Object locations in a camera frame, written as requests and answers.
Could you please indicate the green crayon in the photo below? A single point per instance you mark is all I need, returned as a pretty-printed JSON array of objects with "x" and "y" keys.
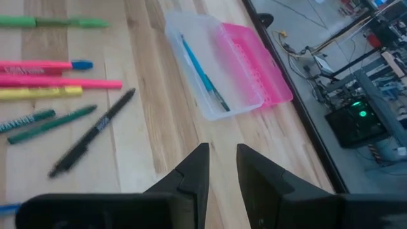
[{"x": 25, "y": 121}]

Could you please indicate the dark green pen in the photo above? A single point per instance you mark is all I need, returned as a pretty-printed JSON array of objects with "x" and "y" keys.
[{"x": 54, "y": 124}]

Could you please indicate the black pen white print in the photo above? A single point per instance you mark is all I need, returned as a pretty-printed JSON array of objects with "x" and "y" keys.
[{"x": 95, "y": 130}]

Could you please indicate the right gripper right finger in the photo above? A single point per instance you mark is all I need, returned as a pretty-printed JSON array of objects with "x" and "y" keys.
[{"x": 270, "y": 197}]

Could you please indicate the pink pen blue cap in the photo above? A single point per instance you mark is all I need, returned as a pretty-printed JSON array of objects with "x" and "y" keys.
[{"x": 38, "y": 65}]

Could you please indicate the clear supply box pink lid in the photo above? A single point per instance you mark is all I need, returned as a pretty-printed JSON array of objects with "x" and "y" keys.
[{"x": 248, "y": 63}]

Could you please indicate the grey desk black legs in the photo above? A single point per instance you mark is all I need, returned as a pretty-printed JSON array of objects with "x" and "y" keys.
[{"x": 378, "y": 105}]

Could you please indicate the black computer green light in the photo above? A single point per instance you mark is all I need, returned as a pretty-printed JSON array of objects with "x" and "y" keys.
[{"x": 349, "y": 127}]

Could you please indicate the yellow highlighter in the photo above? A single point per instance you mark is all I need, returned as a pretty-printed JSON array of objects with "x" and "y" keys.
[{"x": 38, "y": 93}]

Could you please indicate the white paper box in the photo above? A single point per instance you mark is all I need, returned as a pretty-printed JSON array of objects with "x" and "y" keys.
[{"x": 322, "y": 65}]

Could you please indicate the pink highlighter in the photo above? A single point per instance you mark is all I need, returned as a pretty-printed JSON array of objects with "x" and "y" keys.
[{"x": 63, "y": 82}]

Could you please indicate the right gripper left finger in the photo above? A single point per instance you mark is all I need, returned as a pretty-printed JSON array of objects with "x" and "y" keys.
[{"x": 190, "y": 191}]

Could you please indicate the green pen clear barrel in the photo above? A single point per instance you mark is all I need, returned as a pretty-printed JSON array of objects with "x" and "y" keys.
[{"x": 47, "y": 22}]

